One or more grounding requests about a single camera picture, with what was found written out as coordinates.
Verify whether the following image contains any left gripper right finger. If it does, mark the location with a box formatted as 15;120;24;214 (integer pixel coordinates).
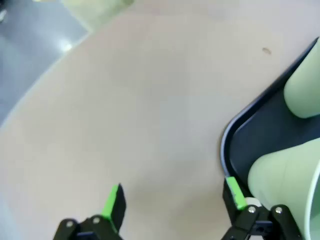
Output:
222;176;303;240

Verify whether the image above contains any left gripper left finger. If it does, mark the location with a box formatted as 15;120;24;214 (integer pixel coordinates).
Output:
53;183;127;240

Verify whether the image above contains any pale green plastic cup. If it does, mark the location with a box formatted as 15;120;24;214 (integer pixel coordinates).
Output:
283;37;320;119
247;138;320;240

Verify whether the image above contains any black plastic serving tray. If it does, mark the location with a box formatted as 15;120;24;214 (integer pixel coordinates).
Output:
221;36;320;201

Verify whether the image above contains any person in yellow shirt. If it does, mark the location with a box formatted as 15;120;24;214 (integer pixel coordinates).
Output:
61;0;135;28

